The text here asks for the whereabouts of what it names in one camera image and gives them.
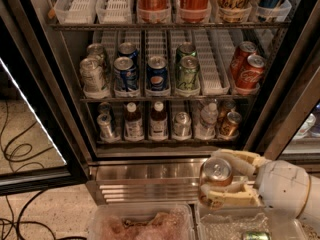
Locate rear slim silver can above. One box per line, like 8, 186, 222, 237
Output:
98, 102, 113, 116

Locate front slim silver can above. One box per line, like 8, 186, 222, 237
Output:
97, 113, 116, 139

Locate open fridge glass door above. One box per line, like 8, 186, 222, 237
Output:
0, 0, 89, 195

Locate white silver can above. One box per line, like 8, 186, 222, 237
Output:
87, 43, 107, 67
80, 57, 107, 93

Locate green can in bin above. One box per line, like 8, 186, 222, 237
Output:
242, 231, 271, 240

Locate stainless steel fridge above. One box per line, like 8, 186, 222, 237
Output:
20, 0, 319, 203

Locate pink bubble wrap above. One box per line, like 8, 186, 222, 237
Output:
101, 212, 186, 240

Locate clear water bottle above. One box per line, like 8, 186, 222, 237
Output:
196, 102, 218, 140

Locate right brown tea bottle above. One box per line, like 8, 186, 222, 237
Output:
150, 101, 168, 140

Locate orange LaCroix can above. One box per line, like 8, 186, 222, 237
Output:
198, 157, 233, 207

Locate front orange can bottom shelf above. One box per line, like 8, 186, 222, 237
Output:
219, 111, 242, 136

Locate right clear plastic bin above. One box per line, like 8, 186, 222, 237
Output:
194, 203, 307, 240

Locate clear plastic bin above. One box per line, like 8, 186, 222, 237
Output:
87, 202, 195, 240
194, 203, 307, 240

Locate brown tea bottle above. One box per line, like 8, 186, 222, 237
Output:
150, 101, 168, 140
125, 102, 144, 138

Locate left brown tea bottle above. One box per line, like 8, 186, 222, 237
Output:
125, 102, 144, 138

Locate rear green soda can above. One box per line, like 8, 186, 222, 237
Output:
176, 42, 197, 63

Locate front red Coca-Cola can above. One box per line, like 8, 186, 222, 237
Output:
236, 54, 265, 89

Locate front green soda can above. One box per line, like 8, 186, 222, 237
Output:
176, 55, 200, 91

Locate green soda can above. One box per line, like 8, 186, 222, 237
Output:
176, 55, 200, 91
176, 42, 197, 63

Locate rear white silver can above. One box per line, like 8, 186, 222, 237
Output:
87, 43, 107, 67

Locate front white silver can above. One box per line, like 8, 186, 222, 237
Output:
80, 57, 107, 93

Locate front blue striped Pepsi can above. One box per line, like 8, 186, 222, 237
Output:
113, 57, 138, 92

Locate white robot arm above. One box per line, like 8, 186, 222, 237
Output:
198, 149, 320, 227

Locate left clear plastic bin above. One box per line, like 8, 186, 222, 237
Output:
87, 202, 195, 240

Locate silver can bottom shelf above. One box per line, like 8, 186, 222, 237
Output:
173, 112, 191, 137

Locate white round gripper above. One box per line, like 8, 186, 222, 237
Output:
200, 149, 310, 217

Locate rear red Coca-Cola can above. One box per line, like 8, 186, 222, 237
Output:
230, 41, 257, 80

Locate rear blue Pepsi can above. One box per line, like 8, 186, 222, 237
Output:
118, 42, 139, 65

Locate clear bubble wrap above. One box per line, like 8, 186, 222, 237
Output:
199, 213, 272, 240

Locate slim silver can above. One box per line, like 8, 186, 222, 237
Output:
98, 102, 113, 116
97, 113, 116, 139

